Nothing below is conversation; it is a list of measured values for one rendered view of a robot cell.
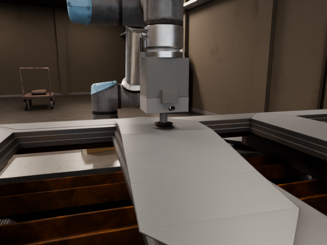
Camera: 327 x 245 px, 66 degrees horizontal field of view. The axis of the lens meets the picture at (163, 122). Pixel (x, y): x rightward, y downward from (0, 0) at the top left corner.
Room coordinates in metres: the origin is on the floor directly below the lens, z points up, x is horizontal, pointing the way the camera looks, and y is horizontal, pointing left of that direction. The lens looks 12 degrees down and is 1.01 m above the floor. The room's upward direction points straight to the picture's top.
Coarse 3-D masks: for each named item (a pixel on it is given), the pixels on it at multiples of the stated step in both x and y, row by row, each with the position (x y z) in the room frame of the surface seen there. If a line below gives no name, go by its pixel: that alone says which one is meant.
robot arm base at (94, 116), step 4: (92, 112) 1.13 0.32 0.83; (96, 112) 1.11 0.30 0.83; (100, 112) 1.11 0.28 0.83; (104, 112) 1.11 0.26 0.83; (108, 112) 1.11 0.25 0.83; (112, 112) 1.13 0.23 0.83; (116, 112) 1.15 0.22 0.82; (92, 116) 1.13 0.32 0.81; (96, 116) 1.11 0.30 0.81; (100, 116) 1.11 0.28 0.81; (104, 116) 1.11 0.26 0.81; (108, 116) 1.11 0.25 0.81; (112, 116) 1.13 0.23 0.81; (116, 116) 1.15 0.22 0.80
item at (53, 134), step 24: (240, 120) 0.82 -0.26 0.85; (0, 144) 0.54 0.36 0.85; (24, 144) 0.63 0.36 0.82; (48, 144) 0.65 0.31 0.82; (120, 144) 0.57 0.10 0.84; (288, 144) 0.65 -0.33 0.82; (312, 144) 0.58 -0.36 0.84; (0, 168) 0.49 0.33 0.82; (288, 192) 0.31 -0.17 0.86; (312, 216) 0.25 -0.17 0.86; (144, 240) 0.26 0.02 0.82; (312, 240) 0.21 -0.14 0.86
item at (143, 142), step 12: (156, 132) 0.46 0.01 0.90; (168, 132) 0.47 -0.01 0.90; (180, 132) 0.47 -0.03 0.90; (192, 132) 0.47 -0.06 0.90; (204, 132) 0.47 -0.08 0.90; (132, 144) 0.41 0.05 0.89; (144, 144) 0.41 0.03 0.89; (156, 144) 0.41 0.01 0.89; (168, 144) 0.41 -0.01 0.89; (180, 144) 0.41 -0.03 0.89; (192, 144) 0.41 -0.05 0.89; (204, 144) 0.42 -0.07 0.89; (216, 144) 0.42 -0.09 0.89; (228, 144) 0.42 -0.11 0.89
